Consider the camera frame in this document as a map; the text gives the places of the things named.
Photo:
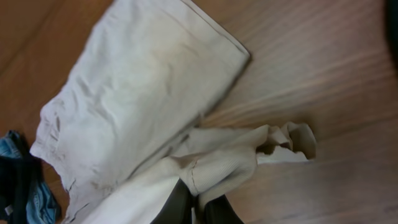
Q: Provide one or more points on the folded blue denim jeans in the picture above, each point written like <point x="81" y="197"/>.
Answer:
<point x="42" y="207"/>

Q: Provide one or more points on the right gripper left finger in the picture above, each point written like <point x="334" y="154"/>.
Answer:
<point x="178" y="207"/>

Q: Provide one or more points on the beige khaki shorts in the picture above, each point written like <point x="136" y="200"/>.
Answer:
<point x="123" y="130"/>

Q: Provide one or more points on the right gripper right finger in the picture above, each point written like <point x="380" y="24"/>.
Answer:
<point x="219" y="211"/>

